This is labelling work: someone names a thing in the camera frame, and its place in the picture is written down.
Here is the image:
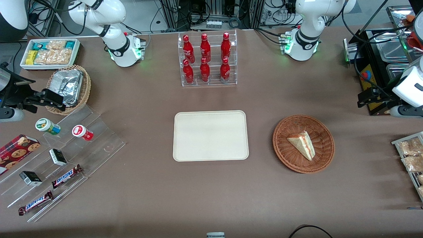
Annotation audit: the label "steel food pan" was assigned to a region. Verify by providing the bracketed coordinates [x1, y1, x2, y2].
[377, 38, 409, 63]
[386, 63, 412, 80]

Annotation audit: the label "small dark green box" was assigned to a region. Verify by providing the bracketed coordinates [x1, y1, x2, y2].
[49, 149, 67, 166]
[19, 171, 43, 186]

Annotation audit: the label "clear acrylic stepped shelf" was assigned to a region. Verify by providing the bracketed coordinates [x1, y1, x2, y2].
[0, 105, 126, 222]

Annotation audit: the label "metal wire snack tray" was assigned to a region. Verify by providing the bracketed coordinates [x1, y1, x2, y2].
[391, 132, 423, 202]

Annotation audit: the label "silver box with green light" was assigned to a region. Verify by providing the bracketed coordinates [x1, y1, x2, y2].
[343, 38, 357, 65]

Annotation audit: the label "small clear cracker bag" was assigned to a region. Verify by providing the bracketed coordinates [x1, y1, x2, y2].
[46, 40, 66, 51]

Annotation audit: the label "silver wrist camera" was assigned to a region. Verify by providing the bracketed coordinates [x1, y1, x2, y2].
[0, 68, 11, 92]

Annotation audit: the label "brown Snickers bar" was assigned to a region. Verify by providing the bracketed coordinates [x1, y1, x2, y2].
[52, 164, 83, 189]
[18, 191, 53, 216]

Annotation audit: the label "black loop cable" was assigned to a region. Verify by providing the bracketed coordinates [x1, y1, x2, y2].
[288, 224, 334, 238]

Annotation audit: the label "large clear cracker bag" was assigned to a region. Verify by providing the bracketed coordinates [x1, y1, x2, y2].
[34, 49, 73, 65]

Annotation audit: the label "clear acrylic bottle rack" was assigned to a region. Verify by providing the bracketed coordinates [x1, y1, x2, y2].
[178, 29, 238, 87]

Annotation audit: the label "cream rectangular tray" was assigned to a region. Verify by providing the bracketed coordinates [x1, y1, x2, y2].
[173, 110, 249, 162]

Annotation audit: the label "white plastic snack bin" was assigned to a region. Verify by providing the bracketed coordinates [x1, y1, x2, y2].
[20, 38, 81, 71]

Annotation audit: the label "light tan wicker basket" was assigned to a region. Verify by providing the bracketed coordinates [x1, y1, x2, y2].
[46, 65, 92, 115]

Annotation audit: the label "red sausage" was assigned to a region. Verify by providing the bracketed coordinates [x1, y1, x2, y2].
[410, 29, 423, 50]

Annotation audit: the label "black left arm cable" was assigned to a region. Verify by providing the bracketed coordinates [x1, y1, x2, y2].
[341, 0, 400, 98]

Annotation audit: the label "brown round wicker basket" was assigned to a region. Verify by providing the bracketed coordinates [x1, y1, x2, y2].
[273, 115, 335, 174]

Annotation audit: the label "triangular sandwich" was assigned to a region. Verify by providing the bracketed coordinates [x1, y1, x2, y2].
[287, 131, 316, 161]

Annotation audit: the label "red lidded snack cup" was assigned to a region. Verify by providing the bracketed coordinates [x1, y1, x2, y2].
[72, 125, 94, 141]

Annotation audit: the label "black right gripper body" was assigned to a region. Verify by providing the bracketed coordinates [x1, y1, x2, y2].
[0, 76, 27, 110]

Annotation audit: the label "red chocolate cookie box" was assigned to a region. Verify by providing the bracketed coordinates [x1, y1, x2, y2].
[0, 134, 41, 176]

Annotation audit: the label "green lidded snack cup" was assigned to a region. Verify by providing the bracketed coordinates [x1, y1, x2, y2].
[35, 118, 61, 136]

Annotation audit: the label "stacked foil containers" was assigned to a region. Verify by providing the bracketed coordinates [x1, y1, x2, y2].
[50, 69, 84, 107]

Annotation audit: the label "black food display case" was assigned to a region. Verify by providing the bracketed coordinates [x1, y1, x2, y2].
[344, 6, 423, 116]

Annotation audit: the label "red cola bottle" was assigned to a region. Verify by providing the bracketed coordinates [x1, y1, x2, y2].
[200, 33, 211, 61]
[183, 35, 195, 62]
[200, 58, 211, 83]
[220, 58, 231, 82]
[183, 59, 195, 84]
[221, 32, 232, 60]

